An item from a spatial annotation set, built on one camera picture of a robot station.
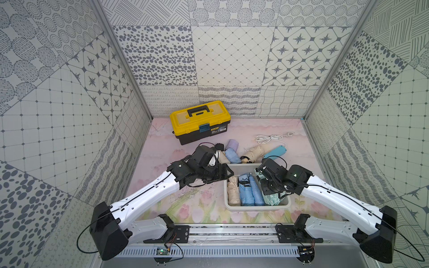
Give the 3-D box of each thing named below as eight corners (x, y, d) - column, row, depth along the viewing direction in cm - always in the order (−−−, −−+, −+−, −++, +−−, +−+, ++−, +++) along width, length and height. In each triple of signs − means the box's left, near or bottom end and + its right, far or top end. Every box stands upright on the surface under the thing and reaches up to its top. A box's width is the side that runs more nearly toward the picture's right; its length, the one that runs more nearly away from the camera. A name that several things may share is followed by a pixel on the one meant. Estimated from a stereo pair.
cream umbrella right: (245, 169, 96) (246, 165, 92) (239, 161, 99) (239, 157, 96) (265, 155, 102) (267, 151, 98) (259, 148, 105) (260, 144, 102)
